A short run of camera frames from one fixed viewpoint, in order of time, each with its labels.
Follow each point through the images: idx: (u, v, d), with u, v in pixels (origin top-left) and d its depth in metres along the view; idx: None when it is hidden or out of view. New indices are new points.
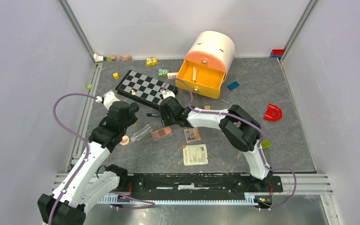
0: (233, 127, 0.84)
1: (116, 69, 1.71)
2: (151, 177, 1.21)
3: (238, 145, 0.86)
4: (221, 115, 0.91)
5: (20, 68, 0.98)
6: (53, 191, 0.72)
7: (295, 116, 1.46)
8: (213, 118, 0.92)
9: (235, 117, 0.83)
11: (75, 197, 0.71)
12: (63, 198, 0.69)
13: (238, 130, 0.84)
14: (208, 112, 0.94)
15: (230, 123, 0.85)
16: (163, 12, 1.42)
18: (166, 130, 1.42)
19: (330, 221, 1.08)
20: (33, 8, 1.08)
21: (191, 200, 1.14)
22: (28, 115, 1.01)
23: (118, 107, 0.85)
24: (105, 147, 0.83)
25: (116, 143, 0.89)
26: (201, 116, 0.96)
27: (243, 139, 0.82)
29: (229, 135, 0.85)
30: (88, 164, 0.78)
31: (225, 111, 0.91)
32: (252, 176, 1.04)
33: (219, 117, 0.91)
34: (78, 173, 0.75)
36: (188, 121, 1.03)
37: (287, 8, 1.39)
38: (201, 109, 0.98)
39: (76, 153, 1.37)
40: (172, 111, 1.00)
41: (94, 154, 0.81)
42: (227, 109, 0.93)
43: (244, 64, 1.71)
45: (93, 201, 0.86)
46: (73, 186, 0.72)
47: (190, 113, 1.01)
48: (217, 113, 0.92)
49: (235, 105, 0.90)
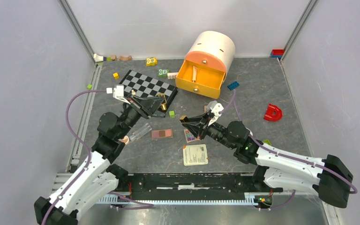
0: (340, 188, 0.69)
1: (116, 70, 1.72)
2: (151, 176, 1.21)
3: (334, 204, 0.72)
4: (316, 167, 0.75)
5: (20, 68, 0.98)
6: (49, 196, 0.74)
7: (295, 116, 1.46)
8: (303, 168, 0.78)
9: (345, 179, 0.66)
11: (69, 204, 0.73)
12: (57, 205, 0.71)
13: (342, 192, 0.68)
14: (296, 159, 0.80)
15: (335, 183, 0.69)
16: (163, 13, 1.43)
18: (166, 132, 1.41)
19: (330, 221, 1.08)
20: (33, 8, 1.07)
21: (191, 200, 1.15)
22: (28, 115, 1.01)
23: (105, 129, 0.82)
24: (106, 159, 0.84)
25: (118, 153, 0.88)
26: (281, 161, 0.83)
27: (346, 200, 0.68)
29: (327, 195, 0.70)
30: (87, 173, 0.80)
31: (321, 163, 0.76)
32: (268, 182, 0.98)
33: (312, 170, 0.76)
34: (76, 181, 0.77)
36: (253, 158, 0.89)
37: (287, 8, 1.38)
38: (278, 151, 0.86)
39: (76, 153, 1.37)
40: (239, 144, 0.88)
41: (94, 163, 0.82)
42: (320, 159, 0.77)
43: (244, 64, 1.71)
45: (86, 206, 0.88)
46: (70, 194, 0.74)
47: (258, 149, 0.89)
48: (310, 162, 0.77)
49: (332, 156, 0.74)
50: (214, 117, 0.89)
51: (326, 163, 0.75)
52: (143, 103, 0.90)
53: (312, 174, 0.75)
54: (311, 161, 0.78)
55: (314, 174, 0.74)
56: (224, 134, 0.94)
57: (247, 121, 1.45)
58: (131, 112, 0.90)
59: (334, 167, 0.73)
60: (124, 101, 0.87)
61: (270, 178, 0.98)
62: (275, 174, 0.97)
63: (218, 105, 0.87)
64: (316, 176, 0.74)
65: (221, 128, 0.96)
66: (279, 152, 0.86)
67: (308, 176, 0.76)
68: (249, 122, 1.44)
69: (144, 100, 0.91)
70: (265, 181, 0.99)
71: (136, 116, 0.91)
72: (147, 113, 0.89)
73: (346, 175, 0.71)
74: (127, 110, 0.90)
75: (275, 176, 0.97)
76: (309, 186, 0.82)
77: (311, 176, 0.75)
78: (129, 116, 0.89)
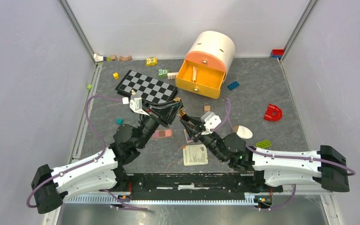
0: (339, 175, 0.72)
1: (116, 70, 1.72)
2: (151, 177, 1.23)
3: (338, 190, 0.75)
4: (313, 161, 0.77)
5: (20, 69, 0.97)
6: (55, 168, 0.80)
7: (294, 116, 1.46)
8: (302, 165, 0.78)
9: (343, 167, 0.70)
11: (65, 185, 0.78)
12: (55, 180, 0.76)
13: (343, 177, 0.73)
14: (292, 157, 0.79)
15: (335, 172, 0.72)
16: (164, 13, 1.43)
18: (166, 132, 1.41)
19: (330, 221, 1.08)
20: (32, 7, 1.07)
21: (191, 200, 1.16)
22: (28, 115, 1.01)
23: (119, 139, 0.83)
24: (116, 161, 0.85)
25: (127, 161, 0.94)
26: (280, 162, 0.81)
27: (347, 185, 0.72)
29: (330, 185, 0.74)
30: (94, 165, 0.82)
31: (317, 156, 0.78)
32: (267, 182, 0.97)
33: (311, 164, 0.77)
34: (81, 167, 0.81)
36: (249, 167, 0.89)
37: (287, 8, 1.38)
38: (273, 153, 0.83)
39: (76, 153, 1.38)
40: (236, 155, 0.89)
41: (104, 160, 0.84)
42: (315, 152, 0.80)
43: (244, 64, 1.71)
45: (77, 193, 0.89)
46: (70, 176, 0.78)
47: (252, 155, 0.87)
48: (307, 158, 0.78)
49: (326, 146, 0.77)
50: (209, 127, 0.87)
51: (321, 154, 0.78)
52: (161, 112, 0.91)
53: (313, 169, 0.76)
54: (308, 155, 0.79)
55: (314, 168, 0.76)
56: (217, 145, 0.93)
57: (246, 121, 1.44)
58: (149, 121, 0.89)
59: (330, 157, 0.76)
60: (144, 112, 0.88)
61: (271, 179, 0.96)
62: (273, 174, 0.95)
63: (215, 118, 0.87)
64: (317, 170, 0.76)
65: (215, 137, 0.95)
66: (273, 153, 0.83)
67: (309, 171, 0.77)
68: (248, 122, 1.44)
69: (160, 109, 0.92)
70: (267, 183, 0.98)
71: (154, 124, 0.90)
72: (165, 122, 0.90)
73: (341, 160, 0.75)
74: (144, 120, 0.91)
75: (275, 176, 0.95)
76: (310, 179, 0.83)
77: (311, 171, 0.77)
78: (146, 125, 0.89)
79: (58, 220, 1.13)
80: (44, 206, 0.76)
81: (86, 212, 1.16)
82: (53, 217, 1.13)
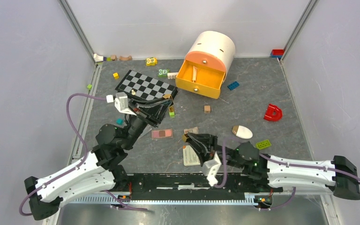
0: (352, 184, 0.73)
1: (116, 70, 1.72)
2: (151, 176, 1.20)
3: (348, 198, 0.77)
4: (327, 170, 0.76)
5: (20, 69, 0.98)
6: (39, 179, 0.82)
7: (294, 116, 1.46)
8: (316, 174, 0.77)
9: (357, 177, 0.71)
11: (49, 196, 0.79)
12: (39, 192, 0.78)
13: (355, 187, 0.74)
14: (308, 166, 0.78)
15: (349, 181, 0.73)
16: (163, 13, 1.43)
18: (166, 132, 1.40)
19: (330, 221, 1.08)
20: (32, 7, 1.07)
21: (191, 200, 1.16)
22: (28, 115, 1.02)
23: (102, 141, 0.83)
24: (99, 165, 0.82)
25: (113, 163, 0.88)
26: (294, 171, 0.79)
27: (359, 195, 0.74)
29: (343, 193, 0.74)
30: (77, 173, 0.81)
31: (331, 166, 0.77)
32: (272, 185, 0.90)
33: (326, 174, 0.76)
34: (63, 176, 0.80)
36: (264, 174, 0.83)
37: (287, 8, 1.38)
38: (288, 161, 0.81)
39: (76, 153, 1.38)
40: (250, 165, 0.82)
41: (86, 166, 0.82)
42: (328, 161, 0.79)
43: (243, 64, 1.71)
45: (74, 197, 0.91)
46: (52, 187, 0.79)
47: (267, 163, 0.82)
48: (322, 167, 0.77)
49: (339, 156, 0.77)
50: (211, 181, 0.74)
51: (335, 164, 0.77)
52: (149, 111, 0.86)
53: (327, 179, 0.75)
54: (322, 164, 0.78)
55: (329, 177, 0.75)
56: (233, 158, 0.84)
57: (246, 121, 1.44)
58: (136, 121, 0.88)
59: (343, 167, 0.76)
60: (131, 112, 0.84)
61: (275, 181, 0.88)
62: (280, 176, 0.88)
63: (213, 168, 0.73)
64: (331, 180, 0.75)
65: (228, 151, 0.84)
66: (288, 161, 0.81)
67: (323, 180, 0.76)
68: (248, 122, 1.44)
69: (149, 108, 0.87)
70: (270, 184, 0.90)
71: (141, 124, 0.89)
72: (153, 122, 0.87)
73: (352, 170, 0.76)
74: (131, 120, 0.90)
75: (281, 178, 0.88)
76: (321, 186, 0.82)
77: (326, 180, 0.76)
78: (133, 125, 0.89)
79: (58, 220, 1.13)
80: (38, 214, 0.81)
81: (86, 212, 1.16)
82: (53, 217, 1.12)
